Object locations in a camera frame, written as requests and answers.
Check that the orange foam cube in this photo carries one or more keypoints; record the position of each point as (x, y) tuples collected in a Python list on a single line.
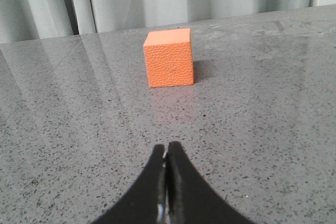
[(168, 58)]

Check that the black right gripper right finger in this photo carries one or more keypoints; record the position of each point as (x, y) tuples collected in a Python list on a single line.
[(191, 199)]

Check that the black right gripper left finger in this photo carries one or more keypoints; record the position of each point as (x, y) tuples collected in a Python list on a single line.
[(145, 201)]

